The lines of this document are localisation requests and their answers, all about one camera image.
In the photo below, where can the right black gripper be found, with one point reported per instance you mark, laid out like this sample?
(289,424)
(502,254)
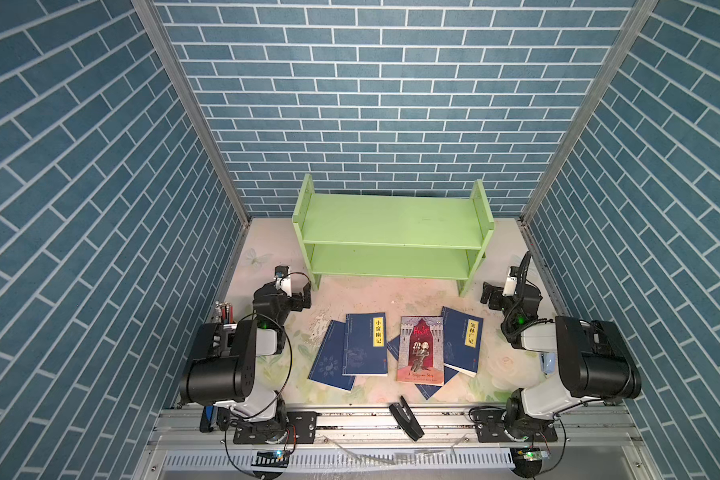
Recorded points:
(495,294)

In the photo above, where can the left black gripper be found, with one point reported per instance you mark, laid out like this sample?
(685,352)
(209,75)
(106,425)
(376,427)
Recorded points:
(300,298)

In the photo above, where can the blue book yellow label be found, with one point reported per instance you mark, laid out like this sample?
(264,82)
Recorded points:
(365,351)
(462,341)

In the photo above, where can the red Hamlet picture book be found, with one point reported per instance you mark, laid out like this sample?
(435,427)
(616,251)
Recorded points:
(421,350)

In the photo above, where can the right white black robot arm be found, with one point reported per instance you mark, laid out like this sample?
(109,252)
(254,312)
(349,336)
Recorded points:
(592,362)

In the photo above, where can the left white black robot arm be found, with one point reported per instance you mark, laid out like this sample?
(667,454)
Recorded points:
(220,372)

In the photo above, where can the blue book far left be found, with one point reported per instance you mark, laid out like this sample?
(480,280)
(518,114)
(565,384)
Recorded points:
(327,368)

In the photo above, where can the yellow pen cup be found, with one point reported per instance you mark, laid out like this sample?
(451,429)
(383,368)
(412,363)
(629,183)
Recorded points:
(223,313)

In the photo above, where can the small light blue object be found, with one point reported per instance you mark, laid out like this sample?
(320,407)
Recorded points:
(548,362)

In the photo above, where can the green wooden two-tier shelf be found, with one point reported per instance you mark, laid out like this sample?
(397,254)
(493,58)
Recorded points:
(393,236)

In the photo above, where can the blue book centre bottom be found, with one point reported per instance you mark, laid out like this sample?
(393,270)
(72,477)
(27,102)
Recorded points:
(427,391)

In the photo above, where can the black stapler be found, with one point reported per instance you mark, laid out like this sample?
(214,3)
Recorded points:
(406,419)

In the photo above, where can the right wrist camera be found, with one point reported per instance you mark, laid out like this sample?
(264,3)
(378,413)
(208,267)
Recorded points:
(511,282)

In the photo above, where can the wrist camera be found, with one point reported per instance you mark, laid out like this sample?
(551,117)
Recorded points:
(511,282)
(282,277)

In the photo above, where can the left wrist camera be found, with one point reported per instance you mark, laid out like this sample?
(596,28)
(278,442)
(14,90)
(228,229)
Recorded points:
(282,277)

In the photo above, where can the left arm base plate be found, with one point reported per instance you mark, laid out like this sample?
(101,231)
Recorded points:
(291,426)

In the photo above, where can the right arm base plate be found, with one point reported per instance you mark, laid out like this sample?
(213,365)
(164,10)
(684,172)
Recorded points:
(495,425)

